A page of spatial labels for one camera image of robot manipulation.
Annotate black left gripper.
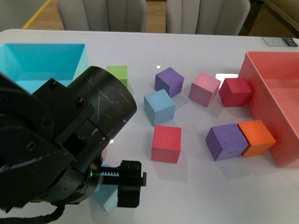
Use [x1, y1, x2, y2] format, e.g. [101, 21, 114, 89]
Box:
[90, 160, 147, 208]

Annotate coral red foam block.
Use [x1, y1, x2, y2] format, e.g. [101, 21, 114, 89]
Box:
[151, 125, 182, 163]

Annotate base light blue foam block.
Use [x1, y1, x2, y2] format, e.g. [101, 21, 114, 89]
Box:
[144, 89, 176, 126]

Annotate near purple foam block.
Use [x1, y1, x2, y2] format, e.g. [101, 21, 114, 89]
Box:
[206, 124, 248, 161]

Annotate purple foam block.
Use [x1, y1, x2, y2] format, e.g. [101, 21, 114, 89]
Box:
[154, 67, 185, 98]
[206, 124, 248, 161]

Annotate far purple foam block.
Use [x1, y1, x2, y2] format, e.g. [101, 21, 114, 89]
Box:
[154, 67, 185, 98]

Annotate green foam block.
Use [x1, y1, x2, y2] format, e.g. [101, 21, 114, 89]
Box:
[107, 65, 129, 89]

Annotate pink foam block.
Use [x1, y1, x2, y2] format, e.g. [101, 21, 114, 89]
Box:
[188, 72, 221, 107]

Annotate right orange foam block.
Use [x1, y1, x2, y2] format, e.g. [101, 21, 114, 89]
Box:
[237, 120, 276, 157]

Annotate dark red foam block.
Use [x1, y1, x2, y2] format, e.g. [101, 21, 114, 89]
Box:
[219, 77, 254, 107]

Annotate teal plastic bin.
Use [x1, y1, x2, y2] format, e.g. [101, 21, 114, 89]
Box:
[0, 43, 89, 93]

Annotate left beige chair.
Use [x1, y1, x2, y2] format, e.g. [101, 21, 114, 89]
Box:
[57, 0, 147, 32]

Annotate beige chair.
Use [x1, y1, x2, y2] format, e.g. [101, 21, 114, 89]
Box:
[166, 0, 250, 35]
[57, 0, 147, 32]

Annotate pink plastic bin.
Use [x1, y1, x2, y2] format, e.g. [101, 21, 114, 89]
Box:
[239, 51, 299, 168]

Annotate right beige chair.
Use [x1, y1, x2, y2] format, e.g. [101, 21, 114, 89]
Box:
[166, 0, 250, 35]

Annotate table label sticker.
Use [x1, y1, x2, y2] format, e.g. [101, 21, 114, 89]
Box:
[262, 37, 298, 47]

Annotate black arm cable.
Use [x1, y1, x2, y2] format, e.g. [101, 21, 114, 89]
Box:
[0, 204, 68, 224]

